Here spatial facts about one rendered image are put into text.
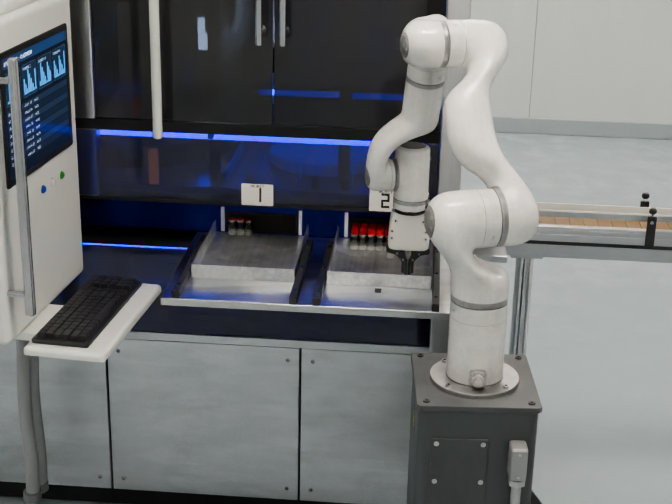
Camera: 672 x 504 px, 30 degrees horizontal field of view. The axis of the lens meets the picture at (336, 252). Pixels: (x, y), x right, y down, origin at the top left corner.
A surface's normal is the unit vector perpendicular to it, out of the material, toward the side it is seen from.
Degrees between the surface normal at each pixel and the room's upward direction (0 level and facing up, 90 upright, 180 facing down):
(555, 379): 0
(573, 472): 0
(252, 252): 0
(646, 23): 90
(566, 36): 90
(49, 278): 90
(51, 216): 90
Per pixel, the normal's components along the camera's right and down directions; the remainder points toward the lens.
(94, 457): -0.08, 0.35
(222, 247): 0.02, -0.94
